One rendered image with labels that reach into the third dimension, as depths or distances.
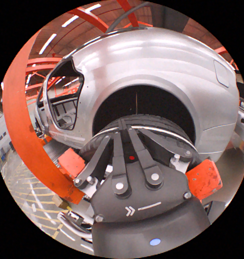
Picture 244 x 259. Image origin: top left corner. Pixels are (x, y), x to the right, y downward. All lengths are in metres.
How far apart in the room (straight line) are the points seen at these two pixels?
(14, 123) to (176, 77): 0.78
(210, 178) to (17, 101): 0.67
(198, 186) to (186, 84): 0.40
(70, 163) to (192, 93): 0.60
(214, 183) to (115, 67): 0.54
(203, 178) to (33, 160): 0.63
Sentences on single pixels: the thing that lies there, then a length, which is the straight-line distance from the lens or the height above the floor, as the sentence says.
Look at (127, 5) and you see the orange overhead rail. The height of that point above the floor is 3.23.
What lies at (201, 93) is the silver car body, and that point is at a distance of 0.49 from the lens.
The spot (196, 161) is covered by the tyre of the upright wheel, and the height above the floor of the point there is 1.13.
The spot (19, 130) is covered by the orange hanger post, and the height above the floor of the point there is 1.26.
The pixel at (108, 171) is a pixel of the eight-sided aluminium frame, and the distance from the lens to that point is 0.19.
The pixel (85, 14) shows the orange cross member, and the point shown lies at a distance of 1.52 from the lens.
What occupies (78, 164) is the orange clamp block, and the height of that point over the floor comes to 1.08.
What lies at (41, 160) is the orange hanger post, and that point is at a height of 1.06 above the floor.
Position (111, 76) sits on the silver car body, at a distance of 0.45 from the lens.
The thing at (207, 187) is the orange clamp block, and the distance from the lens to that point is 0.19.
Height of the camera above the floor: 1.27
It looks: 26 degrees down
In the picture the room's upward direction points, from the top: 7 degrees counter-clockwise
